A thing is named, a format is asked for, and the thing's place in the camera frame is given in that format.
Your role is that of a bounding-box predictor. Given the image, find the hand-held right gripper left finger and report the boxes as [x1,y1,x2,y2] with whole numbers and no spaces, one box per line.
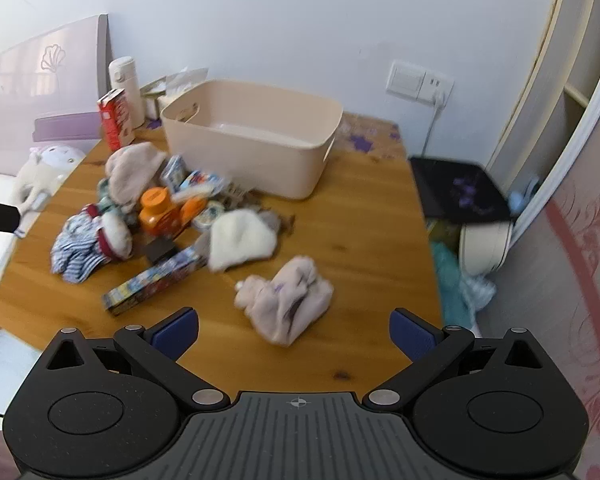
[37,307,231,413]

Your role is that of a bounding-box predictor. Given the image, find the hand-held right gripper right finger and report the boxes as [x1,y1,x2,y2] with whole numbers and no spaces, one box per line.
[362,309,551,413]

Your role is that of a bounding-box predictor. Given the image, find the round metal tin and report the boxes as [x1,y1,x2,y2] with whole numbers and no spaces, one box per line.
[192,201,227,231]

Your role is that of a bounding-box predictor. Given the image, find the white cat plush toy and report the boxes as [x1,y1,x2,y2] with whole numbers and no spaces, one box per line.
[105,142,169,207]

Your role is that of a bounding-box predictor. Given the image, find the blue white patterned box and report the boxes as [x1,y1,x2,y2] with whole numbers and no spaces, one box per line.
[161,155,189,189]

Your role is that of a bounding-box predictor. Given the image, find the beige plastic storage bin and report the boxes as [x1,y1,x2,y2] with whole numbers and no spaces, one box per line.
[160,79,344,200]

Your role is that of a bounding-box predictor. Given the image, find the wooden desktop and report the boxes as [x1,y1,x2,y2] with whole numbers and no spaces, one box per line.
[0,112,443,401]

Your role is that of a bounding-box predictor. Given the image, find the long colourful box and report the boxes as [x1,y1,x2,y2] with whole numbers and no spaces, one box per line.
[102,247,207,317]

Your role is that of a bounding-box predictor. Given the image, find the teal cloth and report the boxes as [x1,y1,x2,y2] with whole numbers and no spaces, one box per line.
[429,240,497,331]

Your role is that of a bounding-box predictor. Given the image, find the small black box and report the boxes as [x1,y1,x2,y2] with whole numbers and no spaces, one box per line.
[145,240,177,265]

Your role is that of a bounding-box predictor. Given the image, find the blue white checked cloth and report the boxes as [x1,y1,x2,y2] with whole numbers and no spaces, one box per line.
[50,205,107,283]

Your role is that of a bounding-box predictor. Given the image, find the white bucket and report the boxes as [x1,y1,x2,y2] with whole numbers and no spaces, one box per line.
[457,220,514,277]

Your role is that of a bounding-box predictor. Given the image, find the pale sock purple print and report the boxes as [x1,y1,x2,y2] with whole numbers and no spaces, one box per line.
[234,255,335,347]

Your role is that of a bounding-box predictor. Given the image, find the orange bottle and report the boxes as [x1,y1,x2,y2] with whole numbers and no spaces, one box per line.
[139,186,182,237]

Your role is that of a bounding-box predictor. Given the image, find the black board purple print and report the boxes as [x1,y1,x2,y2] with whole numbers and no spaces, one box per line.
[409,156,513,223]

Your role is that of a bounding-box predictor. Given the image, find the red carton box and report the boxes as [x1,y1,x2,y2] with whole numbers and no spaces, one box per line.
[97,88,136,152]

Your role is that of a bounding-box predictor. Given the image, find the colourful cartoon packet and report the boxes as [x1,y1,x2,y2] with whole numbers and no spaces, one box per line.
[177,170,226,201]

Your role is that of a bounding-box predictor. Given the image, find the light blue plastic item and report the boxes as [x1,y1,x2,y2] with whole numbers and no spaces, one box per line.
[507,175,539,217]

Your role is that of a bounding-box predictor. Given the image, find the white thermos bottle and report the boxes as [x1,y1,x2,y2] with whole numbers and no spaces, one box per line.
[108,56,146,130]

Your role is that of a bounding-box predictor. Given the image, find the gold tissue box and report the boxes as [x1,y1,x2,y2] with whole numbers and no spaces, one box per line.
[140,79,169,117]

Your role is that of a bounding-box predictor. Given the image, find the purple flowered table mat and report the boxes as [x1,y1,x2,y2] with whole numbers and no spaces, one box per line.
[339,112,402,162]

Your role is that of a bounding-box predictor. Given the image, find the cream tissue pack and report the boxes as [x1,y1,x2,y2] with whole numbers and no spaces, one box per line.
[165,67,210,98]

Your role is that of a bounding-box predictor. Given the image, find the white plug with cable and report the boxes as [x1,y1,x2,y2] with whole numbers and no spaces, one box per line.
[421,90,449,159]

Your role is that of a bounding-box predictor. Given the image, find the white wall socket panel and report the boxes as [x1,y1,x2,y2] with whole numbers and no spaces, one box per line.
[386,60,455,107]

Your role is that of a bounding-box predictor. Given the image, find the white door frame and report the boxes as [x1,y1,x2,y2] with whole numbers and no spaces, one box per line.
[485,0,600,241]

